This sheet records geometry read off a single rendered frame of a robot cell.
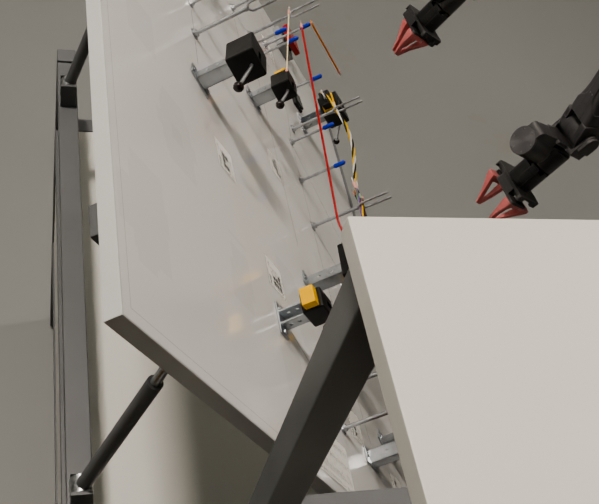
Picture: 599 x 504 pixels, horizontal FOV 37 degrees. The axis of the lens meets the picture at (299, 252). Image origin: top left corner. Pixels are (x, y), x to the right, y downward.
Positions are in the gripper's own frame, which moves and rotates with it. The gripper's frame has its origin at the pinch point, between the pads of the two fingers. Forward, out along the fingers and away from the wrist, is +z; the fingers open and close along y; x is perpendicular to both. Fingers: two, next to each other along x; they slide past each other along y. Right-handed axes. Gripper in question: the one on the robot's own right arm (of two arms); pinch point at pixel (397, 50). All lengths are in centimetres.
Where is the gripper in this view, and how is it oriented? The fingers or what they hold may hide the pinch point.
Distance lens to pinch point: 218.6
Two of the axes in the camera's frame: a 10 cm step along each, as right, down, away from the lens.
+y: 2.9, 7.8, -5.6
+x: 7.0, 2.2, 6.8
